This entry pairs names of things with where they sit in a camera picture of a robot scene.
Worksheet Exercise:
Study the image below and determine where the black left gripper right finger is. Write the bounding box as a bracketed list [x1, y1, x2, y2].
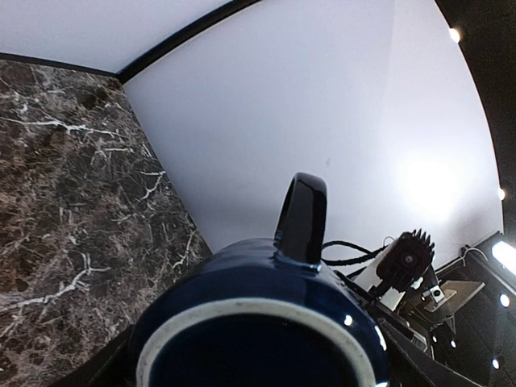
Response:
[377, 318, 479, 387]

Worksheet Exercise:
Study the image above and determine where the top external camera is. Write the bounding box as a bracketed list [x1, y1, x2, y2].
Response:
[353, 229, 435, 311]

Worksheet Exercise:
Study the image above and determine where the black right frame post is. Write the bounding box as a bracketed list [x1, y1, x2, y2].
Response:
[117, 0, 260, 84]

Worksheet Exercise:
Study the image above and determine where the navy blue cup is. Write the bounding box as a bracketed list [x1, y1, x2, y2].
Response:
[126, 173, 389, 386]

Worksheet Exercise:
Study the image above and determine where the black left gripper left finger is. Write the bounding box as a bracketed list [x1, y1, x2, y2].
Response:
[51, 325, 133, 387]

